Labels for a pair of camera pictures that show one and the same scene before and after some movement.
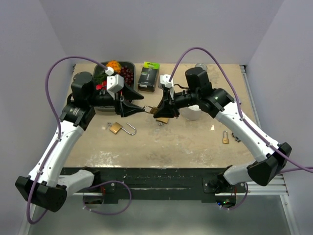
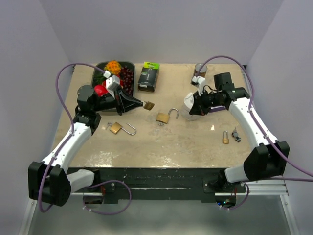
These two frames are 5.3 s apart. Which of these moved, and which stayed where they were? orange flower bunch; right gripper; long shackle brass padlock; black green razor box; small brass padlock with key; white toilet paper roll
Moved: small brass padlock with key; right gripper
Stayed: black green razor box; white toilet paper roll; orange flower bunch; long shackle brass padlock
